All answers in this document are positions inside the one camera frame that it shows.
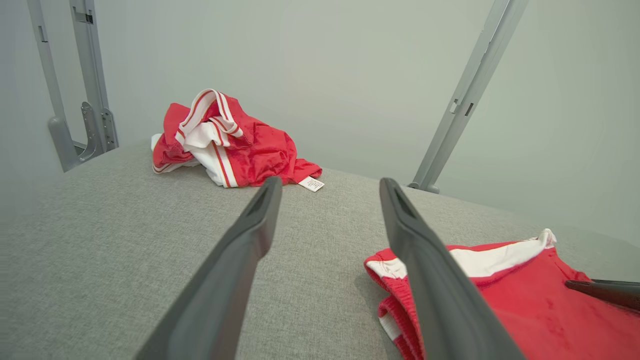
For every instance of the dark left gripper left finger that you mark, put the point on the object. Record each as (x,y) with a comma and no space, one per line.
(235,260)

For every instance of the red and white t-shirt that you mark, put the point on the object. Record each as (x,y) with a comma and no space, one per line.
(260,150)

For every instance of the red shorts with white trim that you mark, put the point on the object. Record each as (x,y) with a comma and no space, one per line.
(540,310)

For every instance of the slanted grey metal post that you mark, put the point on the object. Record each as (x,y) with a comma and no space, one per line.
(467,95)

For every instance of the grey metal post with bracket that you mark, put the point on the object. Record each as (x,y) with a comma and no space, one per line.
(89,60)

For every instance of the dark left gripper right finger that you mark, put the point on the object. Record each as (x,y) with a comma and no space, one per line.
(440,290)

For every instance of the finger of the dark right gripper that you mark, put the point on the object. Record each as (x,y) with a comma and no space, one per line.
(615,296)
(625,283)

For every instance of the thin grey metal rail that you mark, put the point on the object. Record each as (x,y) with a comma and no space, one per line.
(62,145)

